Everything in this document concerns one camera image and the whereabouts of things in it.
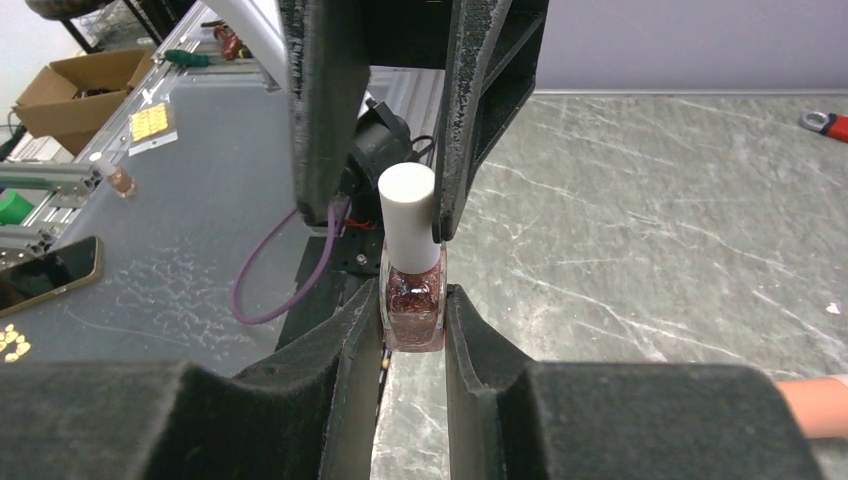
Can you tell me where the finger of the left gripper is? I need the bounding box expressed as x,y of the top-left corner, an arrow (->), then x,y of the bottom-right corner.
432,0 -> 548,243
279,0 -> 370,226

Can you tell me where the spare nail polish bottle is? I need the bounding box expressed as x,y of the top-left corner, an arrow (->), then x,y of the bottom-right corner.
88,152 -> 137,198

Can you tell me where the black base frame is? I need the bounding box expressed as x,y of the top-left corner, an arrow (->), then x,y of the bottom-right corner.
276,99 -> 434,350

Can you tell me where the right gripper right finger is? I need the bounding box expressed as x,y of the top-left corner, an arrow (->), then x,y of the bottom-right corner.
445,285 -> 822,479

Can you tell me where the red adjustable wrench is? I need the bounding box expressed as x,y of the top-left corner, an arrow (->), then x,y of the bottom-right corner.
798,111 -> 848,143

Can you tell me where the green handled screwdriver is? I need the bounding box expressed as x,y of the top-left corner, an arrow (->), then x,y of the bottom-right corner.
158,49 -> 214,68

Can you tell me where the yellow nail tips sheet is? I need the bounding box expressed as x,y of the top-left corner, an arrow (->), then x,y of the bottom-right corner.
127,101 -> 178,156

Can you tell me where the black smartphone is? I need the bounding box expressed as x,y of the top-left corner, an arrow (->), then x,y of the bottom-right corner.
1,236 -> 104,317

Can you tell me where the green round object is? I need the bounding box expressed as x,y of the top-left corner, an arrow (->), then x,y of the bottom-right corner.
0,189 -> 34,226

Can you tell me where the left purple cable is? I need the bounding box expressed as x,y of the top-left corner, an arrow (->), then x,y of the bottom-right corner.
230,201 -> 352,327

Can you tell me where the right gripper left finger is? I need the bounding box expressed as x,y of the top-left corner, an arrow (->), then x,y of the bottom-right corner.
1,280 -> 383,479

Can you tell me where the glitter nail polish bottle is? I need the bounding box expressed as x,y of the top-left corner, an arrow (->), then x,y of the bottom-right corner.
378,162 -> 447,353

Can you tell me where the cardboard box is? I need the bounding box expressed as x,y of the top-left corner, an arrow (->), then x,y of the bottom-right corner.
13,48 -> 153,155

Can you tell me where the mannequin practice hand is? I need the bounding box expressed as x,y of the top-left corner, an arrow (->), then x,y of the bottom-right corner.
776,374 -> 847,439

